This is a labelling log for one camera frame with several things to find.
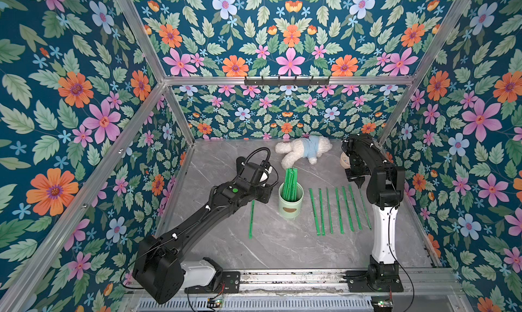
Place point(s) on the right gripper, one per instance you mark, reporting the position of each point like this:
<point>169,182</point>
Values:
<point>358,174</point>

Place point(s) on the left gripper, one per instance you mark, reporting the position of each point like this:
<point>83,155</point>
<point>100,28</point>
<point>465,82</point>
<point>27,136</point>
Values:
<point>266,189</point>

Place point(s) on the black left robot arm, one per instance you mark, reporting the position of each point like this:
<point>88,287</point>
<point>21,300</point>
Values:
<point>160,267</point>

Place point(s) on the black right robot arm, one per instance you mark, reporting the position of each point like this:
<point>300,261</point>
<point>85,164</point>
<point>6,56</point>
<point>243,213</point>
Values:
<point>385,190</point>

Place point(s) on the bundle of green wrapped straws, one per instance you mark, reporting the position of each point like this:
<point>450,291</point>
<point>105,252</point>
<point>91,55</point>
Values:
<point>289,193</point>

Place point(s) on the light green storage cup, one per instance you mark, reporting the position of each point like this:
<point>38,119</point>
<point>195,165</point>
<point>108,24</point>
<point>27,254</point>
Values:
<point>290,209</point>

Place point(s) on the white plush teddy bear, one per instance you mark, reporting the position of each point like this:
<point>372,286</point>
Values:
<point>310,148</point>

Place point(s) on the black wall hook rack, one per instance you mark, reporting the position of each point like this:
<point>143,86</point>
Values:
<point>286,81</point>

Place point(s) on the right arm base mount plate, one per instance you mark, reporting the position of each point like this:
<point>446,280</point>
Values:
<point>366,281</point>

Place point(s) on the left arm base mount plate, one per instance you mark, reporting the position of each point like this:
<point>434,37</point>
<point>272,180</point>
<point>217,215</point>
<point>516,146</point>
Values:
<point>228,282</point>

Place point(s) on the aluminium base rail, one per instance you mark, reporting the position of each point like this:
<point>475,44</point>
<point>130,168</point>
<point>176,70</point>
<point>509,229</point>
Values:
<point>418,281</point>

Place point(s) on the white vented cable duct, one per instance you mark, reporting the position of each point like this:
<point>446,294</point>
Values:
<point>260,304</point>

